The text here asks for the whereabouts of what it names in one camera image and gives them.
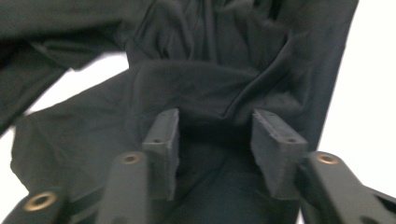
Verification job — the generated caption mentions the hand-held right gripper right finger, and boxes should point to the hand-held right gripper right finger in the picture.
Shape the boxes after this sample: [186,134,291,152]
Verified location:
[250,108,309,200]

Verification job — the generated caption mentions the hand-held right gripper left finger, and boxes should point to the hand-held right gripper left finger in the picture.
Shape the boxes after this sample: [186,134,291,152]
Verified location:
[141,107,181,202]

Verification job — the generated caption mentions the black pants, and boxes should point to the black pants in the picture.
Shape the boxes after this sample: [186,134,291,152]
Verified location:
[0,0,361,224]

